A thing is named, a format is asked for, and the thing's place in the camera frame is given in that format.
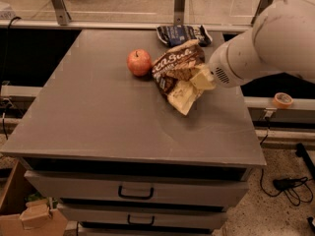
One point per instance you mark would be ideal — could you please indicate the left metal bracket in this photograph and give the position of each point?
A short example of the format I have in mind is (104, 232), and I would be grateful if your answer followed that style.
(62, 16)

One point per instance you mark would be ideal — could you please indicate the grey drawer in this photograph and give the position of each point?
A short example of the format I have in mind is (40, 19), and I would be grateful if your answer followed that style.
(118, 188)
(143, 216)

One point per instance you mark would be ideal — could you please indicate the middle metal bracket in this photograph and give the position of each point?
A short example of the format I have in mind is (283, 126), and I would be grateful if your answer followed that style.
(179, 11)

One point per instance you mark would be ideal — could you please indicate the orange tape roll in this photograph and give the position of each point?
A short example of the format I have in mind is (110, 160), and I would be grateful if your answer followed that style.
(282, 100)

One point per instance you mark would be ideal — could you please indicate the middle grey drawer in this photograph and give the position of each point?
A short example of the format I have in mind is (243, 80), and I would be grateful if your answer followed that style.
(143, 216)

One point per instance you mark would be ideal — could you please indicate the black power adapter with cable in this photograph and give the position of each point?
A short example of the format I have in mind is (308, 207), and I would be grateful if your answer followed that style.
(288, 186)

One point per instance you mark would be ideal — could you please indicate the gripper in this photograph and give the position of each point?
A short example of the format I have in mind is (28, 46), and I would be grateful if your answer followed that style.
(219, 65)

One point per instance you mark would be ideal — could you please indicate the brown sea salt chip bag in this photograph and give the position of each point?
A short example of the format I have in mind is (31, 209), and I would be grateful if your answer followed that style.
(172, 73)

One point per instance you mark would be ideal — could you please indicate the grey drawer cabinet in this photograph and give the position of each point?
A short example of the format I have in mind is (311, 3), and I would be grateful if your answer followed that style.
(94, 117)

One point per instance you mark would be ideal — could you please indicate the top grey drawer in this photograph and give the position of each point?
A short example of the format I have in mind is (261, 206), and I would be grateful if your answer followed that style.
(118, 188)

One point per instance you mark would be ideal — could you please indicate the red apple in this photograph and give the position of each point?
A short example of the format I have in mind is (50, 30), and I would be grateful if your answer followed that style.
(139, 62)

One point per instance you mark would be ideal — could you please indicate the cardboard box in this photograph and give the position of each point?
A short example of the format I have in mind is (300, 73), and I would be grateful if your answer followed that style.
(19, 217)

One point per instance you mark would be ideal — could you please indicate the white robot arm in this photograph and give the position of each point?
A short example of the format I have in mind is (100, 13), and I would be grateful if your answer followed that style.
(282, 40)

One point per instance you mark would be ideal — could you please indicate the blue chip bag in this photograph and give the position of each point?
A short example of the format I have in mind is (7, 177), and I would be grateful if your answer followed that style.
(176, 35)

